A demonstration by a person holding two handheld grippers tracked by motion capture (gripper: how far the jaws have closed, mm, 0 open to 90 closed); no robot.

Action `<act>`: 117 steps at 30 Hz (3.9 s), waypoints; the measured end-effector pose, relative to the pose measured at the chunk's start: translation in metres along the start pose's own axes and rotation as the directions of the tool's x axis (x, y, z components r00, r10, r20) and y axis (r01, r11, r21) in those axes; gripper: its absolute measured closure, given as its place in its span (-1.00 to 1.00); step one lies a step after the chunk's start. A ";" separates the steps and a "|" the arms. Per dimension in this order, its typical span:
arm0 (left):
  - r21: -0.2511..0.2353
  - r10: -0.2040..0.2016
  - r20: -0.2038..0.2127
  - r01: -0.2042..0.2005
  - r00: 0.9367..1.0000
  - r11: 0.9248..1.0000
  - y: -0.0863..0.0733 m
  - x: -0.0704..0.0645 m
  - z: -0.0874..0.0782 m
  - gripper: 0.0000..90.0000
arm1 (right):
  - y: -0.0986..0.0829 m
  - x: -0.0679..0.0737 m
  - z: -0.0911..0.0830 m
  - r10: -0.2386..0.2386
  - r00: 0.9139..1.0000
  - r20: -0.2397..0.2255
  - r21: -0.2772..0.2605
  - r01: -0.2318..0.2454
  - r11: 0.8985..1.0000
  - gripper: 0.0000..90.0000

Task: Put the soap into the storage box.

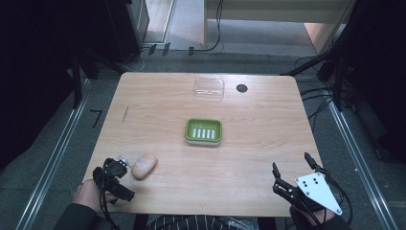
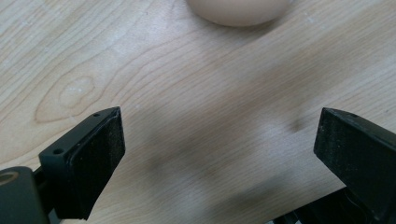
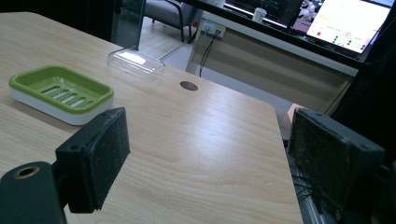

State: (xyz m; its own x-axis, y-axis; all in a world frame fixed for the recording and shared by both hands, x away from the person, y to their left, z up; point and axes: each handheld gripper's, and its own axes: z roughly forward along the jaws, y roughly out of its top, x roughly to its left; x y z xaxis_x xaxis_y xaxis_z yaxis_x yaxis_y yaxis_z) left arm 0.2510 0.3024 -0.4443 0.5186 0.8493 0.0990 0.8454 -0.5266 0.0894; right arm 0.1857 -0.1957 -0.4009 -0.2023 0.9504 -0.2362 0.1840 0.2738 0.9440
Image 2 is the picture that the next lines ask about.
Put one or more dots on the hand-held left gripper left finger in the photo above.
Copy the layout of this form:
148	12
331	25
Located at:
84	161

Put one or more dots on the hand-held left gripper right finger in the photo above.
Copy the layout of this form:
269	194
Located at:
358	152

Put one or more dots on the beige egg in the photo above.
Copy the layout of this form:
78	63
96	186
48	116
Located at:
239	11

